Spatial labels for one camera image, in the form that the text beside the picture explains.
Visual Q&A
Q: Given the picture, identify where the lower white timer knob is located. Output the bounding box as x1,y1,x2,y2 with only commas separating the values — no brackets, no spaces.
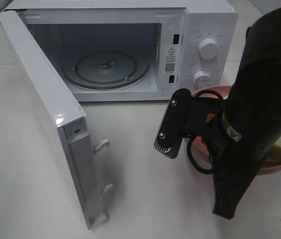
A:
193,71,211,90

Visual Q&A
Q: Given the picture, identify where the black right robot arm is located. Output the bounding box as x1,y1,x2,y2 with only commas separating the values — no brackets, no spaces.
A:
188,8,281,219

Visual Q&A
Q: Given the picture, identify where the pink round plate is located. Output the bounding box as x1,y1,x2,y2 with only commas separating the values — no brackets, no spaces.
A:
184,85,281,176

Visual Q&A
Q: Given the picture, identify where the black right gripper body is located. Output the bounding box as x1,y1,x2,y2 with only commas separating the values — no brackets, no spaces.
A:
185,97,260,219

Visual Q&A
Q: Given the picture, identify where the upper white round knob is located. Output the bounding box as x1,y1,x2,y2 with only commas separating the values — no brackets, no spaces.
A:
198,38,219,60

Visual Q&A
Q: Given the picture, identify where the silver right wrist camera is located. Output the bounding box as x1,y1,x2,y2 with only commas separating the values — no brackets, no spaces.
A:
153,89,192,159

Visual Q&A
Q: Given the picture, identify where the white microwave door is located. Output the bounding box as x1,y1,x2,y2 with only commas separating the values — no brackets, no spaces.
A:
0,10,110,229

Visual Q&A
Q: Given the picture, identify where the white warning label sticker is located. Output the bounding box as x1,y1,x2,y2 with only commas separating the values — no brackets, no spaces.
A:
163,45,177,74

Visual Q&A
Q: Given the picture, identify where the glass microwave turntable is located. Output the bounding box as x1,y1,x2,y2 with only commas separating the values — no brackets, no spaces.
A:
61,43,153,90

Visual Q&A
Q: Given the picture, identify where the white microwave oven body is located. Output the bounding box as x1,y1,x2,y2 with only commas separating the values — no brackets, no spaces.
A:
2,0,238,102

